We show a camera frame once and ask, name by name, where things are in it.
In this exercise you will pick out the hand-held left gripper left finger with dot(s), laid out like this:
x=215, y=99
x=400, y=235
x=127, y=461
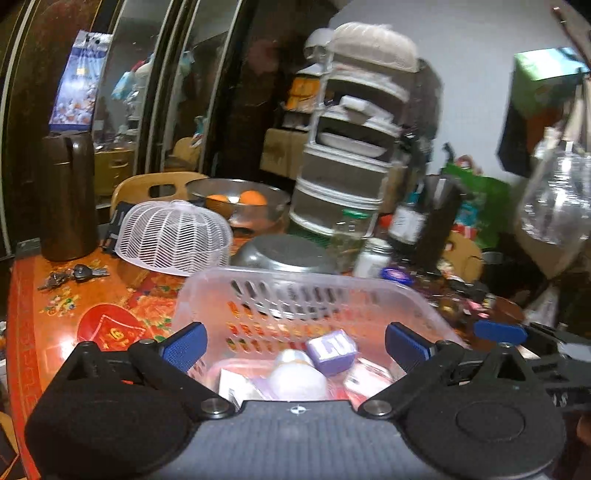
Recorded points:
x=184, y=348

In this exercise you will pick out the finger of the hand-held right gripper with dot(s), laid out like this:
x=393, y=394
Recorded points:
x=498, y=331

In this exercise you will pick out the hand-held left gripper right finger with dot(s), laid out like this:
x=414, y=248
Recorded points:
x=406, y=348

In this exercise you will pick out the small white box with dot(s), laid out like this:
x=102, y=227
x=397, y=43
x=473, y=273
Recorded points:
x=369, y=377

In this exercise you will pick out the small purple box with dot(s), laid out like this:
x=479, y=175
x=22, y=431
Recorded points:
x=332, y=353

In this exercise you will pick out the clear plastic basket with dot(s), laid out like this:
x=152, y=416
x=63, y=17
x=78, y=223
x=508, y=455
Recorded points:
x=277, y=300

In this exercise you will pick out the white plush toy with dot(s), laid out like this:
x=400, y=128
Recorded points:
x=295, y=378

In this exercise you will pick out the white bottle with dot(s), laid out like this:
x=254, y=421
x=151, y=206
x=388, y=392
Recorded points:
x=371, y=261

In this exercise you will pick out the white dome food cover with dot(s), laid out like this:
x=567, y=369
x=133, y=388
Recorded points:
x=173, y=240

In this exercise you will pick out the green-lid glass jar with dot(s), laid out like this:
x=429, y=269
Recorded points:
x=353, y=240

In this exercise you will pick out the dark labelled bottle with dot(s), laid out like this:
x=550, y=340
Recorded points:
x=406, y=224

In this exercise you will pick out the black tall container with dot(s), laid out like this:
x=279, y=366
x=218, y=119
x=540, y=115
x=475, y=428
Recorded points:
x=438, y=221

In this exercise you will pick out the bunch of keys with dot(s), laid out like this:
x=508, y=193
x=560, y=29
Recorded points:
x=81, y=274

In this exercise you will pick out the green gift bag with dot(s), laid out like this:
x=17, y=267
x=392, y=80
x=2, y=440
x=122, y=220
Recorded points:
x=485, y=198

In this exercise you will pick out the upturned metal bowl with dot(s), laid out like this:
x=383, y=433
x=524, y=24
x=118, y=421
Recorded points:
x=281, y=256

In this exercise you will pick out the orange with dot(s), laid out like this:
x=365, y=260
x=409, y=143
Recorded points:
x=253, y=198
x=217, y=204

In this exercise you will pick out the hanging clear plastic bag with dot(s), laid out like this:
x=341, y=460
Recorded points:
x=558, y=194

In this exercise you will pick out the brown thermos jug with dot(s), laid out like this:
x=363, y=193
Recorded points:
x=69, y=198

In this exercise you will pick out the tiered food storage rack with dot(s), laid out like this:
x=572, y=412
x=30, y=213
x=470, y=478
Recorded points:
x=351, y=152

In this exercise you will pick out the brown cardboard box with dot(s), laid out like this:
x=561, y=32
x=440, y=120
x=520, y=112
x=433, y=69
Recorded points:
x=281, y=152

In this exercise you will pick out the dark woven box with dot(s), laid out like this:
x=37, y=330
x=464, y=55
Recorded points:
x=427, y=101

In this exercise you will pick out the green cardboard box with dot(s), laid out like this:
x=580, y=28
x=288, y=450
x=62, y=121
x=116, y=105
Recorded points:
x=545, y=78

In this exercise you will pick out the blue printed packet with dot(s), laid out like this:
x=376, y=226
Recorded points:
x=78, y=83

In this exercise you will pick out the dark wooden wardrobe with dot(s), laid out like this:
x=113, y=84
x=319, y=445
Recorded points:
x=46, y=69

